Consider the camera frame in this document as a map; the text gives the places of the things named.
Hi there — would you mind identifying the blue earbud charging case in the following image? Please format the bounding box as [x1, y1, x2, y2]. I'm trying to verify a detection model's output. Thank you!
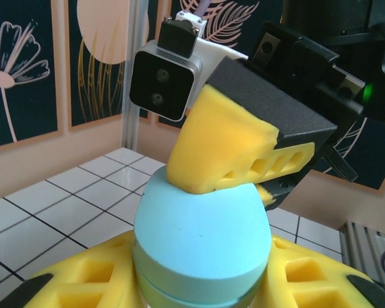
[133, 165, 274, 308]

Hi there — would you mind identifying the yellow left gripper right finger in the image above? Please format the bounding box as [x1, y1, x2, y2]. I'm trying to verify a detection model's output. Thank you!
[258, 232, 385, 308]

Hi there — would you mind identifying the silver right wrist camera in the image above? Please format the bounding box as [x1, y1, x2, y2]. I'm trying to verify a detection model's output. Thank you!
[128, 9, 250, 122]

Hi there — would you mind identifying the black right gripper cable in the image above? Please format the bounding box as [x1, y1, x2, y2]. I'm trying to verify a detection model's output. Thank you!
[322, 141, 357, 184]

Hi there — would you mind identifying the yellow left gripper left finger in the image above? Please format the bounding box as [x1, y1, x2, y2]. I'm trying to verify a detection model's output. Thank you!
[11, 230, 144, 308]

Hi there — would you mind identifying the aluminium side rail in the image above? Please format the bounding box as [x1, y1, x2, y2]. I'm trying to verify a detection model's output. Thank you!
[339, 220, 385, 291]

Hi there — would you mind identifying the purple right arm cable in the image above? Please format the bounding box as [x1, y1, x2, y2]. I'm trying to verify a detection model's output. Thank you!
[194, 0, 212, 16]

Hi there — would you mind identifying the aluminium corner post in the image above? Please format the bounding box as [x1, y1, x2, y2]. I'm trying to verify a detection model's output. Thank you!
[121, 0, 152, 152]

